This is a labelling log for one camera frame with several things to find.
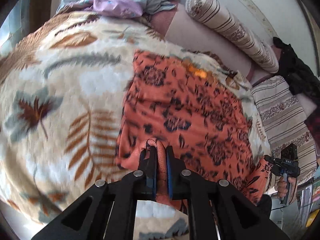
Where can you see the orange black floral garment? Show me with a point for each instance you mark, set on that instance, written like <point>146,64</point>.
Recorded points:
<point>172,103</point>

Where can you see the striped rectangular pillow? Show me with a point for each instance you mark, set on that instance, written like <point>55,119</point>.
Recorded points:
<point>283,119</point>

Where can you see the purple floral cloth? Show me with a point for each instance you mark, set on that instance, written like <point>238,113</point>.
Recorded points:
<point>110,8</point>

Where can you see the dark red plaid cloth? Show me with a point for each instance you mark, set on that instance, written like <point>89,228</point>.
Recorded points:
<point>313,124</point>

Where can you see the cream leaf-pattern blanket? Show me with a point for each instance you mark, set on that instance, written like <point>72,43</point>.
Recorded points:
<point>62,95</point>

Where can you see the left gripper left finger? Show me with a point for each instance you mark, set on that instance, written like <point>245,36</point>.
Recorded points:
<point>107,210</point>

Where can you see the person's right hand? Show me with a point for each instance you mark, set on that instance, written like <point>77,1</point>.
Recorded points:
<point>287,188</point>

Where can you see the framed wall picture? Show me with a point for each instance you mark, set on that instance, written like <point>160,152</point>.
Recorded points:
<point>314,30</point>

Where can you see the white painted headboard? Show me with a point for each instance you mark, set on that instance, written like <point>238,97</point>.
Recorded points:
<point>282,18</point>

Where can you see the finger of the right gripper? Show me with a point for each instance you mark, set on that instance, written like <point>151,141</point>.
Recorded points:
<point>269,159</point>

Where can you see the long striped bolster pillow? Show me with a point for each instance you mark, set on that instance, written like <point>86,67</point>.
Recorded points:
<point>217,17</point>

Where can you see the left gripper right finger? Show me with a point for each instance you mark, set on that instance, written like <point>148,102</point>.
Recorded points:
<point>216,210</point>

